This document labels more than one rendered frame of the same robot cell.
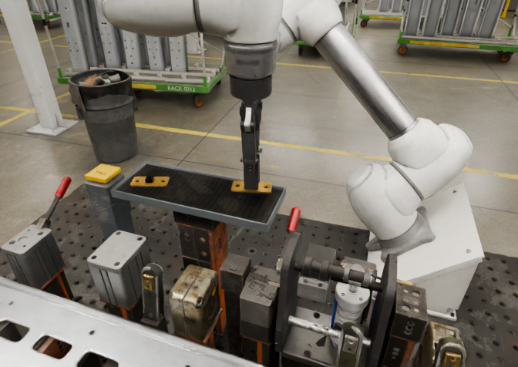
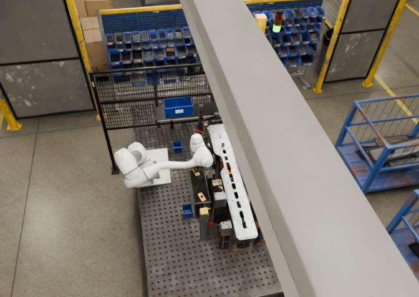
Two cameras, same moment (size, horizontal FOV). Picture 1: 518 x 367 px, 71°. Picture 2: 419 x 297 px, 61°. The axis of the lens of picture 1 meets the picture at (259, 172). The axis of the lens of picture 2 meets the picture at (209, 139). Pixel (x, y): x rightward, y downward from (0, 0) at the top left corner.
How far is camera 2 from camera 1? 3.14 m
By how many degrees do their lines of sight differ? 86
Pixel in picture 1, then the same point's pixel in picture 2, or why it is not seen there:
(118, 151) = not seen: outside the picture
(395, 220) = not seen: hidden behind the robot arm
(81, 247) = (194, 276)
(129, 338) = (229, 194)
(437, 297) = not seen: hidden behind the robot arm
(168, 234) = (172, 249)
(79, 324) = (232, 203)
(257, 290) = (212, 171)
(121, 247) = (219, 194)
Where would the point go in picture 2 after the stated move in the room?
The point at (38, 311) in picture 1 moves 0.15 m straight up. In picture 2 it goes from (235, 213) to (237, 203)
